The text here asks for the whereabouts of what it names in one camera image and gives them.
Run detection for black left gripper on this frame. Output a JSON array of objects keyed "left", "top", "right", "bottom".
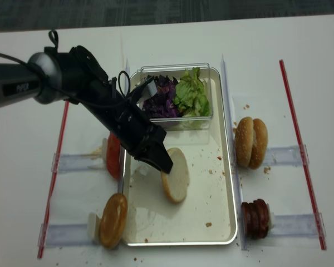
[{"left": 83, "top": 80, "right": 173, "bottom": 174}]

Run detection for white bottom bun slice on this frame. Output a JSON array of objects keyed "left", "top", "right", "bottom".
[{"left": 161, "top": 147, "right": 190, "bottom": 203}]

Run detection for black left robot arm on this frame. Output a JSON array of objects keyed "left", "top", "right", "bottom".
[{"left": 0, "top": 46, "right": 173, "bottom": 173}]

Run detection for tomato slices stack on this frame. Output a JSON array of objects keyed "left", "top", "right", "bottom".
[{"left": 106, "top": 133, "right": 121, "bottom": 180}]

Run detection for green lettuce leaves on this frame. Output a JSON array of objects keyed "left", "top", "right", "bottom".
[{"left": 174, "top": 67, "right": 211, "bottom": 117}]

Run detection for stack of meat patties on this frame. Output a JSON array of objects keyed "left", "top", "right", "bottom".
[{"left": 241, "top": 199, "right": 269, "bottom": 240}]

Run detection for clear long left tray guide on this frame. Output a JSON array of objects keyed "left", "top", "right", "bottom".
[{"left": 118, "top": 59, "right": 131, "bottom": 193}]

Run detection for clear long tray guide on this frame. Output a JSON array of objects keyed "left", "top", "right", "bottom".
[
  {"left": 220, "top": 54, "right": 249, "bottom": 251},
  {"left": 118, "top": 59, "right": 131, "bottom": 193}
]

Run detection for white pusher block upper left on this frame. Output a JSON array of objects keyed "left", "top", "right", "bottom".
[{"left": 101, "top": 138, "right": 108, "bottom": 161}]

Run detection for white pusher block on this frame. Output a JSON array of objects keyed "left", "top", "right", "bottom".
[
  {"left": 87, "top": 212, "right": 101, "bottom": 243},
  {"left": 101, "top": 138, "right": 108, "bottom": 161}
]

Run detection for purple cabbage leaves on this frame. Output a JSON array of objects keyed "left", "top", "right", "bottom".
[{"left": 143, "top": 75, "right": 181, "bottom": 118}]

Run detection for clear plastic salad container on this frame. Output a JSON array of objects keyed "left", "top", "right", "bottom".
[{"left": 138, "top": 63, "right": 213, "bottom": 130}]

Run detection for brown bottom bun slice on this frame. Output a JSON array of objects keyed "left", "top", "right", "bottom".
[{"left": 99, "top": 193, "right": 128, "bottom": 249}]

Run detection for white metal tray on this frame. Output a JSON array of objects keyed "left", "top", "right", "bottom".
[{"left": 121, "top": 68, "right": 238, "bottom": 246}]

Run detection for white pusher block lower left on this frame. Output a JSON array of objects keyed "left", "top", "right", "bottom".
[{"left": 87, "top": 212, "right": 101, "bottom": 243}]

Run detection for clear long right tray guide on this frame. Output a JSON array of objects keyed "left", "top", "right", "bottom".
[{"left": 220, "top": 54, "right": 249, "bottom": 251}]

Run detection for sesame bun half left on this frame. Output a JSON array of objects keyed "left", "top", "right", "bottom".
[{"left": 234, "top": 117, "right": 254, "bottom": 167}]

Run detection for sesame bun half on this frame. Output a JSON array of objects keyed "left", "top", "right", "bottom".
[
  {"left": 248, "top": 118, "right": 268, "bottom": 170},
  {"left": 234, "top": 117, "right": 254, "bottom": 167}
]

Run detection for sesame bun half right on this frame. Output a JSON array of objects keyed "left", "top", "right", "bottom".
[{"left": 248, "top": 118, "right": 268, "bottom": 170}]

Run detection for red right boundary strip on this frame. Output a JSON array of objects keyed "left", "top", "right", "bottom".
[{"left": 279, "top": 60, "right": 327, "bottom": 251}]

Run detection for clear rail lower left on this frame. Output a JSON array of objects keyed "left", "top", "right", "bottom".
[{"left": 38, "top": 224, "right": 95, "bottom": 247}]

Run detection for clear rail holding buns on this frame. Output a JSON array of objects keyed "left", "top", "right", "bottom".
[{"left": 262, "top": 145, "right": 309, "bottom": 166}]

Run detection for white pusher block patty rail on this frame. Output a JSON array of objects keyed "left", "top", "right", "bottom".
[{"left": 267, "top": 203, "right": 275, "bottom": 231}]

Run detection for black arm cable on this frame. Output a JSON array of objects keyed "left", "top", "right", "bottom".
[{"left": 0, "top": 29, "right": 156, "bottom": 112}]

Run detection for clear rail holding patties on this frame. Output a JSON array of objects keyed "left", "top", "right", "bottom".
[{"left": 268, "top": 214, "right": 318, "bottom": 238}]

